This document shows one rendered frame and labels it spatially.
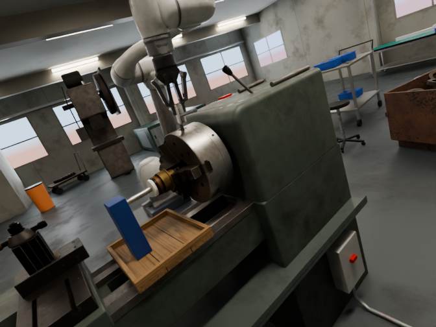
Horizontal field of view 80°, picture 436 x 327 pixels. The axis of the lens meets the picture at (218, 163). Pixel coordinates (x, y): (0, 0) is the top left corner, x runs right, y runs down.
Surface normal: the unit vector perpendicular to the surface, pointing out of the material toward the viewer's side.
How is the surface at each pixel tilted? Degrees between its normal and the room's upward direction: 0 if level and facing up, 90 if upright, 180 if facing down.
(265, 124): 90
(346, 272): 90
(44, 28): 90
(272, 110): 90
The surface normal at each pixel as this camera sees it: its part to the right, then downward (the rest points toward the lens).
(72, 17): 0.51, 0.09
